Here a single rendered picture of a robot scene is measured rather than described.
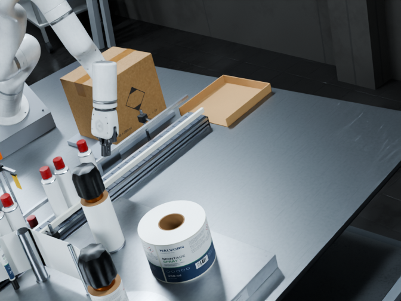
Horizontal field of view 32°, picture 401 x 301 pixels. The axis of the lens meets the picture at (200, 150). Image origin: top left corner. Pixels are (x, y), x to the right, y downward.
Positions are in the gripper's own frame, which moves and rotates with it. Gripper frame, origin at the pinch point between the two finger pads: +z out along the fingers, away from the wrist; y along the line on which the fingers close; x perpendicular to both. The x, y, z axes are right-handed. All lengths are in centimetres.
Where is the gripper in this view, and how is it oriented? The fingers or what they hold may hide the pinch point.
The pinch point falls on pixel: (105, 150)
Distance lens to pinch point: 252.2
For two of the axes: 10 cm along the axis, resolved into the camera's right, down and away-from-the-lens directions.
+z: -0.2, 9.6, 2.8
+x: 6.7, -1.9, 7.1
